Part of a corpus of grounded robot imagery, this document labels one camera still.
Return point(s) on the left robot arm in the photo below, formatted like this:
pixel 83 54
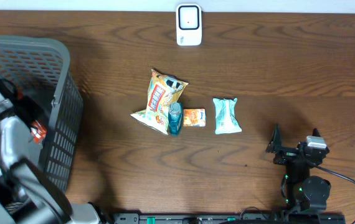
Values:
pixel 37 145

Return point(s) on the orange small snack box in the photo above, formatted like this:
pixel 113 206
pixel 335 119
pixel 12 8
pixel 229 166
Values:
pixel 194 117

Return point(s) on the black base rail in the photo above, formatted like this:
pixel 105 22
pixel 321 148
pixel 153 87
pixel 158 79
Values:
pixel 135 218

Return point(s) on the red snack bar wrapper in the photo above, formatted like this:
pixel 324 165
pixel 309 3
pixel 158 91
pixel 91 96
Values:
pixel 38 131

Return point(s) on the blue mouthwash bottle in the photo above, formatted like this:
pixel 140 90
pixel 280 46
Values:
pixel 175 118

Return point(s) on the grey plastic shopping basket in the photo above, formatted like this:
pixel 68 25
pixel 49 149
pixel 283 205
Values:
pixel 39 69

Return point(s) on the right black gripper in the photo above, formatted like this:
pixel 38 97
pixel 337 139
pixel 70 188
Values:
pixel 275 145

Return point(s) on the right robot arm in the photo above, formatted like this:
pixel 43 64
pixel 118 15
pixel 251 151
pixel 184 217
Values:
pixel 304 192

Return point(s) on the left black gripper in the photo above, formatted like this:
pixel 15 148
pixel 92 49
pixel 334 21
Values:
pixel 33 104

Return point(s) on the yellow snack bag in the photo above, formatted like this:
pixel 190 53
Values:
pixel 163 91

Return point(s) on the light green tissue pack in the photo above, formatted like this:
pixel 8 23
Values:
pixel 225 121

